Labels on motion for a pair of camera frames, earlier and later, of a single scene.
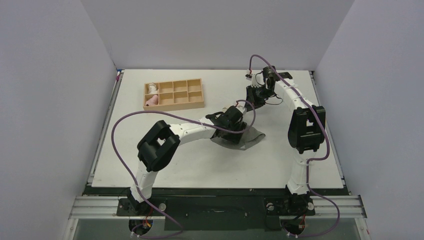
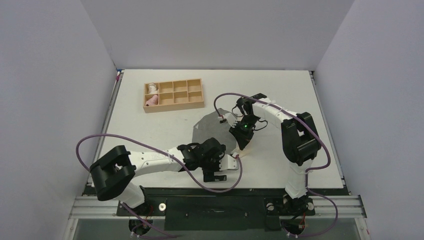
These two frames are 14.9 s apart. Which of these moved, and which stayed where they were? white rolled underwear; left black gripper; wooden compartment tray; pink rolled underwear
Moved: left black gripper
Stayed: white rolled underwear; wooden compartment tray; pink rolled underwear
